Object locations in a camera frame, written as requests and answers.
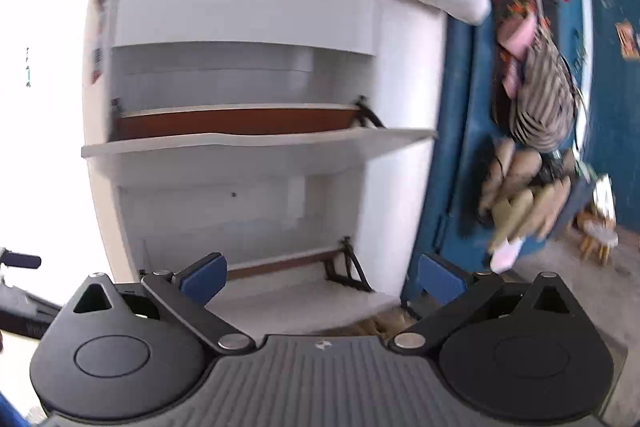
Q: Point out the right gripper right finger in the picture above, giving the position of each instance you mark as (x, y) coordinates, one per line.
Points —
(513, 351)

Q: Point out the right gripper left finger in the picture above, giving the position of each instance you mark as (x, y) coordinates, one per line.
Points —
(120, 352)

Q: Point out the small wooden stool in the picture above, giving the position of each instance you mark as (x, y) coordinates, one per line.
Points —
(597, 222)

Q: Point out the hanging striped bag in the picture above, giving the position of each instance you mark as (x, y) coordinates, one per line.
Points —
(544, 111)

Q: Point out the white shoe cabinet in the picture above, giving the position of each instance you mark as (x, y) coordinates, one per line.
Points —
(228, 126)

